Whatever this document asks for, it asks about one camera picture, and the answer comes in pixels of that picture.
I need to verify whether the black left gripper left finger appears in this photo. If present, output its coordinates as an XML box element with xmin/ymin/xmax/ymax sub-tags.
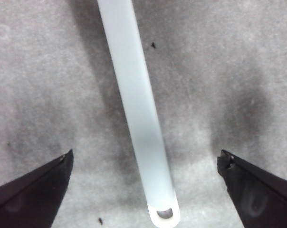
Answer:
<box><xmin>0</xmin><ymin>149</ymin><xmax>74</xmax><ymax>228</ymax></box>

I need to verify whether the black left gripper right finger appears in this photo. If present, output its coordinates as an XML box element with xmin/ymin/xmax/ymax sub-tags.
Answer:
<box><xmin>216</xmin><ymin>149</ymin><xmax>287</xmax><ymax>228</ymax></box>

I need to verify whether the grey-handled sponge cup brush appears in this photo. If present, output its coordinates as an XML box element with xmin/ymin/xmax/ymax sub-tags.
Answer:
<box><xmin>96</xmin><ymin>0</ymin><xmax>181</xmax><ymax>228</ymax></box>

